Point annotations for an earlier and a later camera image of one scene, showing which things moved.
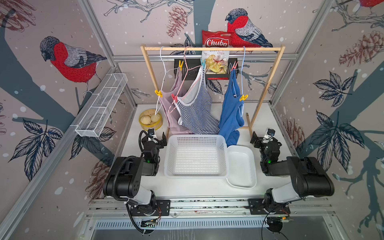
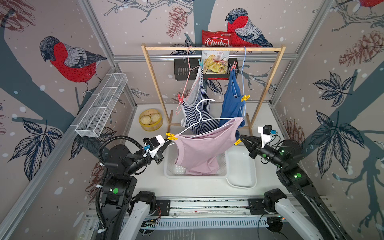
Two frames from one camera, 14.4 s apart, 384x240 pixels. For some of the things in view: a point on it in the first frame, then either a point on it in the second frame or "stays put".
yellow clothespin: [158, 93] -> [171, 136]
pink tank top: [170, 107] -> [199, 155]
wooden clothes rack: [145, 48] stays put
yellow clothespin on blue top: [243, 97] stays put
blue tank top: [232, 117] stays put
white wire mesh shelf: [93, 121] stays put
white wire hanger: [166, 72] -> [201, 119]
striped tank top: [198, 115] stays put
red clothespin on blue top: [234, 66] stays put
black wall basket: [190, 67] stays put
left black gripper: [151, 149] stays put
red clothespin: [174, 97] -> [180, 99]
